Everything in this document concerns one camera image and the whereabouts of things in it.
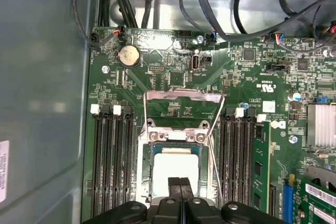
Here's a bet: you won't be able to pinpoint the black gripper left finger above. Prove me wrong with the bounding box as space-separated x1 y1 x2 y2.
81 177 182 224

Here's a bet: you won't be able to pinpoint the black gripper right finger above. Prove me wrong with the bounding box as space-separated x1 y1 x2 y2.
181 177 286 224

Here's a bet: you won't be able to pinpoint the silver CPU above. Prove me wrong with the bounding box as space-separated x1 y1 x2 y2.
149 142 203 200

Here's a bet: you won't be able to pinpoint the metal locking lever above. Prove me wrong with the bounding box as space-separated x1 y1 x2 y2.
208 140 224 206

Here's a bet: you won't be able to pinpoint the metal socket cover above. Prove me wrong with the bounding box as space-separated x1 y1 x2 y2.
143 89 225 142

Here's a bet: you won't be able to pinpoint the CPU socket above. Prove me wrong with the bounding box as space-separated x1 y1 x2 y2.
136 126 218 206

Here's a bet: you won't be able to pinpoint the RAM slot white clips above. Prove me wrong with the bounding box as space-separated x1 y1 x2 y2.
230 108 244 206
90 104 103 218
112 104 124 218

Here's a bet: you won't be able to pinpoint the green RAM stick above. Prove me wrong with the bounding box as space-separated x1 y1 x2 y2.
252 121 271 216

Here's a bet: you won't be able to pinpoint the blue expansion slot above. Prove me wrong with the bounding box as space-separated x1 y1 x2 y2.
282 174 294 224

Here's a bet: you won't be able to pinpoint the graphics card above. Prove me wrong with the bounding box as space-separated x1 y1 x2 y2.
298 155 336 224

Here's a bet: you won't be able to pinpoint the green motherboard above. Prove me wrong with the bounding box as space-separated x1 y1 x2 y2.
83 26 336 224

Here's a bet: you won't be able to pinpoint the silver USB port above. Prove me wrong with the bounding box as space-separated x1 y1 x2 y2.
189 49 202 72

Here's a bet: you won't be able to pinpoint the round coin battery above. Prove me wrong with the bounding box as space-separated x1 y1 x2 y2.
119 45 140 67

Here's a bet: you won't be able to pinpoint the silver chipset heatsink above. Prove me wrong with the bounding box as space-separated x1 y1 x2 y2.
306 104 336 148

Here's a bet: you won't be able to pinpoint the black PC case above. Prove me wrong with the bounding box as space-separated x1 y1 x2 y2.
0 0 336 224

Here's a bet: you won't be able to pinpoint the thick black cable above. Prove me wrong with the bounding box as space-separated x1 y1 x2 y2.
233 0 249 35
180 0 336 42

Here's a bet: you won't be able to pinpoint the braided black cable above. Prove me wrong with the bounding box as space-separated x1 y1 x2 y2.
141 0 162 28

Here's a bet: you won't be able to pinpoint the thin black cable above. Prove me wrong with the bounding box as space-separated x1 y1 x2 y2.
71 0 121 48

